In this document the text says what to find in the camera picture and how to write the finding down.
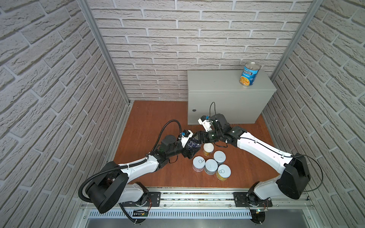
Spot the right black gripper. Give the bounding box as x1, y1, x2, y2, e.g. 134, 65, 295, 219
190, 131, 224, 144

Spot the dark purple label can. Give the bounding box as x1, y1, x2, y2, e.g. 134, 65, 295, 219
186, 137, 202, 151

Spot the blue label soup can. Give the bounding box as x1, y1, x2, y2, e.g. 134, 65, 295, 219
240, 62, 261, 86

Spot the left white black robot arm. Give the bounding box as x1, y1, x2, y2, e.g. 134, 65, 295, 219
78, 134, 200, 214

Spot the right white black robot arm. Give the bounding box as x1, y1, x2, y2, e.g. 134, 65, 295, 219
197, 114, 311, 201

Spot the white lid orange can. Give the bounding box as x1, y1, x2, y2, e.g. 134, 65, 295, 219
203, 143, 214, 157

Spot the white lid purple can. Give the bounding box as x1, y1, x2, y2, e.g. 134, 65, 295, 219
193, 156, 205, 173

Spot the silver top can right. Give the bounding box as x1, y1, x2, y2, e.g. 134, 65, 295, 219
213, 151, 226, 166

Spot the silver can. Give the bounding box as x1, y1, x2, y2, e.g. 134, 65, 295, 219
213, 151, 226, 166
204, 159, 218, 175

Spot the silver top centre can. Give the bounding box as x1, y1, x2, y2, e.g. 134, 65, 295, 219
204, 159, 218, 175

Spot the yellow label pull-tab can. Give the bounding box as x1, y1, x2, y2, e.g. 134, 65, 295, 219
216, 164, 232, 181

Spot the grey metal cabinet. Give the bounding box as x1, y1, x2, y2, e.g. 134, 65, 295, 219
187, 70, 277, 125

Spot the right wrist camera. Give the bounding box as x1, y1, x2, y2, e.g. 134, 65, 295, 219
198, 116, 212, 132

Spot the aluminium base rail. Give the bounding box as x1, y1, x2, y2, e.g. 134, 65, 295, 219
79, 186, 311, 211

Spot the left black corrugated cable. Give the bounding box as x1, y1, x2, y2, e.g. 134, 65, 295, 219
77, 119, 183, 203

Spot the right thin black cable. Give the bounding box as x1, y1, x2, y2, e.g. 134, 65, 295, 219
209, 102, 324, 193

